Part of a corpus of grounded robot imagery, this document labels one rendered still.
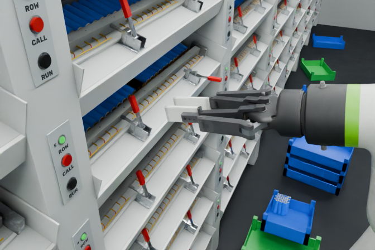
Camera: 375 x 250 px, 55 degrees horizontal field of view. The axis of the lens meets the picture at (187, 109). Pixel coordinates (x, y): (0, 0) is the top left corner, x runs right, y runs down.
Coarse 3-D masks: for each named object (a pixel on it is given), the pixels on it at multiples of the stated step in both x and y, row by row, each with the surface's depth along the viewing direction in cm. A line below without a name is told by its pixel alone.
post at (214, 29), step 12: (228, 0) 100; (204, 24) 103; (216, 24) 101; (204, 36) 104; (216, 36) 103; (228, 48) 110; (228, 72) 116; (216, 84) 110; (228, 84) 119; (216, 144) 122; (216, 168) 128; (216, 180) 132; (216, 192) 136; (216, 228) 150; (216, 240) 155
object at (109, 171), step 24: (216, 48) 104; (216, 72) 107; (168, 96) 86; (192, 96) 91; (144, 120) 77; (96, 144) 68; (120, 144) 70; (144, 144) 72; (96, 168) 64; (120, 168) 65; (96, 192) 58
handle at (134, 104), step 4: (132, 96) 69; (132, 100) 69; (132, 104) 69; (136, 104) 70; (132, 108) 70; (136, 108) 70; (136, 112) 70; (136, 116) 71; (140, 116) 71; (140, 120) 71; (140, 124) 71
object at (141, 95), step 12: (192, 48) 103; (180, 60) 96; (168, 72) 89; (156, 84) 84; (144, 96) 80; (120, 108) 74; (144, 108) 78; (108, 120) 70; (120, 120) 74; (96, 132) 67; (108, 132) 69
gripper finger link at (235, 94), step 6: (234, 90) 65; (240, 90) 64; (246, 90) 64; (252, 90) 63; (258, 90) 63; (264, 90) 62; (270, 90) 62; (228, 96) 64; (234, 96) 64; (240, 96) 64; (246, 96) 63; (252, 96) 63; (258, 96) 63
